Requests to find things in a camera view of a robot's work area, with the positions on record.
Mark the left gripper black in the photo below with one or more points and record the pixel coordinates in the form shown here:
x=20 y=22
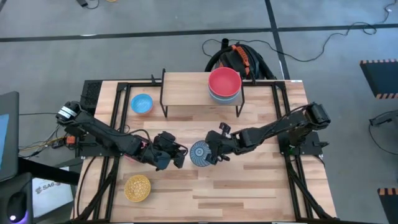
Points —
x=161 y=157

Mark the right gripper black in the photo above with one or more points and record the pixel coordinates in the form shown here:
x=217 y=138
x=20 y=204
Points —
x=227 y=143

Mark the blue striped small bowl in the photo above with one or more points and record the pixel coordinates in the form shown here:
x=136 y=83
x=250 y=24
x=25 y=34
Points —
x=199 y=153

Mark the red patterned small bowl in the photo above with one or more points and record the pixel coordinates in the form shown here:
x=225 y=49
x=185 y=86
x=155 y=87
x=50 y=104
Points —
x=144 y=144

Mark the yellow and blue small bowl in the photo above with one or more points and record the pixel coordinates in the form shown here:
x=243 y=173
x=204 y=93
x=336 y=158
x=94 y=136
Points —
x=137 y=188

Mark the large green bowl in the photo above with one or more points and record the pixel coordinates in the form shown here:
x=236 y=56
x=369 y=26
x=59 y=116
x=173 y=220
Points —
x=224 y=98

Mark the blue and orange small bowl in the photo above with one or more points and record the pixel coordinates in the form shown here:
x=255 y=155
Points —
x=141 y=103

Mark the large red bowl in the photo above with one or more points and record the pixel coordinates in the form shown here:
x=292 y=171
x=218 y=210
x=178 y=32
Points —
x=224 y=81

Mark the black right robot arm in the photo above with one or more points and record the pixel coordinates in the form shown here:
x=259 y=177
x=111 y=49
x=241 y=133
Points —
x=280 y=126

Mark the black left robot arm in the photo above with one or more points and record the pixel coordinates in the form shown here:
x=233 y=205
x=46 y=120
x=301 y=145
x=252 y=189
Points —
x=99 y=130

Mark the black perforated box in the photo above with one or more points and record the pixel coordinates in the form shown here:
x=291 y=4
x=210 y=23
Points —
x=91 y=93

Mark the orange plug connector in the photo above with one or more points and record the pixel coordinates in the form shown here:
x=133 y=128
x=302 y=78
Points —
x=71 y=140

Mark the white printed cardboard box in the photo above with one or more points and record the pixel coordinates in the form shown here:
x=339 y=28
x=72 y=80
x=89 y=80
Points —
x=46 y=199

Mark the black device with glowing light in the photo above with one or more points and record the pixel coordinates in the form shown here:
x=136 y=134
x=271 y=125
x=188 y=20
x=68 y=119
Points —
x=17 y=202

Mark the computer monitor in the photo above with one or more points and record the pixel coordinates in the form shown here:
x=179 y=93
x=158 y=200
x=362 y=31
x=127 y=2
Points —
x=11 y=140

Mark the black floor stand base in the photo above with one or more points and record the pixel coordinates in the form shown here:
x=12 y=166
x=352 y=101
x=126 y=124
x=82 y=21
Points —
x=385 y=119

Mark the black power adapter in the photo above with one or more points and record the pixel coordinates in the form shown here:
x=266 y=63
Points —
x=82 y=2

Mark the black orange striped mat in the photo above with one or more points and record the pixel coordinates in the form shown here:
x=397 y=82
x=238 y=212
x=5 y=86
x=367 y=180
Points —
x=381 y=77
x=390 y=205

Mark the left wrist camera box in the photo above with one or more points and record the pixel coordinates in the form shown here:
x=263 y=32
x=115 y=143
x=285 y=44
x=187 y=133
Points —
x=165 y=138

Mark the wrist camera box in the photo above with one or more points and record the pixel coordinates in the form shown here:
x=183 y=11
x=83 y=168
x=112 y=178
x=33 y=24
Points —
x=165 y=138
x=224 y=128

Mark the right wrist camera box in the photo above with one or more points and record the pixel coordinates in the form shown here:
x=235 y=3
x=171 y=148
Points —
x=224 y=128

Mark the wooden shelf black metal frame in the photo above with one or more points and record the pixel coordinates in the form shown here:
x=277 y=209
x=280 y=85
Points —
x=186 y=90

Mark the black aluminium table frame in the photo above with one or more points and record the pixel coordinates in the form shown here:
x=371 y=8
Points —
x=140 y=84

